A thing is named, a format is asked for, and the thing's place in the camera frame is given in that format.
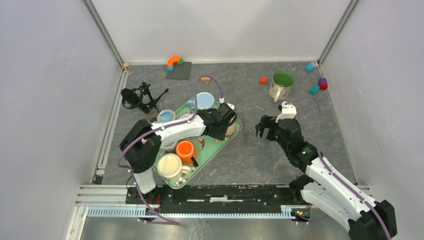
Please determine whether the light blue ribbed mug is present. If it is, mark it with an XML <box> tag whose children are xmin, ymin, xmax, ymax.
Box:
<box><xmin>186</xmin><ymin>91</ymin><xmax>215</xmax><ymax>111</ymax></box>

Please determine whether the floral cream mug green inside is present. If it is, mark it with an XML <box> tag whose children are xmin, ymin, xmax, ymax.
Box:
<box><xmin>268</xmin><ymin>71</ymin><xmax>295</xmax><ymax>103</ymax></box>

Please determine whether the tan ceramic mug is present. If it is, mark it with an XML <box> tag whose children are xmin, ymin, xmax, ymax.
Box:
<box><xmin>224</xmin><ymin>117</ymin><xmax>237</xmax><ymax>142</ymax></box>

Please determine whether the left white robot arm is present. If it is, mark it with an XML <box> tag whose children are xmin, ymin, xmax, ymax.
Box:
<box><xmin>117</xmin><ymin>102</ymin><xmax>237</xmax><ymax>204</ymax></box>

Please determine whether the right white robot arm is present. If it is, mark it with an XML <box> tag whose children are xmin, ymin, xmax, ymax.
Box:
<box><xmin>255</xmin><ymin>115</ymin><xmax>398</xmax><ymax>240</ymax></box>

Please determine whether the orange mug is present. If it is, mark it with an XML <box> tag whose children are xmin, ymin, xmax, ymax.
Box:
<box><xmin>175</xmin><ymin>140</ymin><xmax>199</xmax><ymax>167</ymax></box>

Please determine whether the grey mug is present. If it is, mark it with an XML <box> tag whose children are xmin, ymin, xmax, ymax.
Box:
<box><xmin>160</xmin><ymin>141</ymin><xmax>179</xmax><ymax>153</ymax></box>

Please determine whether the brown wooden block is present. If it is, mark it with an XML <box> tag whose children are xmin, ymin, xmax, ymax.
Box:
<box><xmin>200</xmin><ymin>76</ymin><xmax>212</xmax><ymax>84</ymax></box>

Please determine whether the small red cube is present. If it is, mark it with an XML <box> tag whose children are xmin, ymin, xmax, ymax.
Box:
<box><xmin>260</xmin><ymin>77</ymin><xmax>267</xmax><ymax>85</ymax></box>

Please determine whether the teal block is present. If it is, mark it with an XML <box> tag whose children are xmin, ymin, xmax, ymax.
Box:
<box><xmin>309</xmin><ymin>85</ymin><xmax>320</xmax><ymax>96</ymax></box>

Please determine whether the grey lego baseplate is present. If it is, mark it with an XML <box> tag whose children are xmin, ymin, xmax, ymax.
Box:
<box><xmin>166</xmin><ymin>62</ymin><xmax>192</xmax><ymax>80</ymax></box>

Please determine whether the purple red block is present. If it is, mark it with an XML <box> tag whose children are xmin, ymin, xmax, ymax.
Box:
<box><xmin>318</xmin><ymin>77</ymin><xmax>329</xmax><ymax>91</ymax></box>

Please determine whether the blue block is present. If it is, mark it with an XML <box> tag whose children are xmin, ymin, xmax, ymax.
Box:
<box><xmin>305</xmin><ymin>62</ymin><xmax>317</xmax><ymax>72</ymax></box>

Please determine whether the orange curved block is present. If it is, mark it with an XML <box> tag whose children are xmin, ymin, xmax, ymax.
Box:
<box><xmin>166</xmin><ymin>56</ymin><xmax>184</xmax><ymax>72</ymax></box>

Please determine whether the small wooden corner cube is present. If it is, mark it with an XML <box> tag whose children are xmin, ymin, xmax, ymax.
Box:
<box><xmin>123</xmin><ymin>62</ymin><xmax>130</xmax><ymax>71</ymax></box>

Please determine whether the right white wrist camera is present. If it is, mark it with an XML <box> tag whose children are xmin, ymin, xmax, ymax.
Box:
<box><xmin>275</xmin><ymin>101</ymin><xmax>297</xmax><ymax>123</ymax></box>

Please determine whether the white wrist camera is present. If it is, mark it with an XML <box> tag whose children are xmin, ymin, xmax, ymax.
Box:
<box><xmin>275</xmin><ymin>101</ymin><xmax>297</xmax><ymax>123</ymax></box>
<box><xmin>218</xmin><ymin>97</ymin><xmax>235</xmax><ymax>110</ymax></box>

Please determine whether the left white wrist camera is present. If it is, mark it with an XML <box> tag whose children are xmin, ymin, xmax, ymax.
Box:
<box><xmin>218</xmin><ymin>97</ymin><xmax>235</xmax><ymax>110</ymax></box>

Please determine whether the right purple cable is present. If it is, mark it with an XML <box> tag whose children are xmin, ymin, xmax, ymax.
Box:
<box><xmin>283</xmin><ymin>96</ymin><xmax>393</xmax><ymax>240</ymax></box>

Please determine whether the black mounting base rail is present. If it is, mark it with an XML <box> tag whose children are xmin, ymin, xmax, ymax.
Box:
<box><xmin>125</xmin><ymin>184</ymin><xmax>311</xmax><ymax>214</ymax></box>

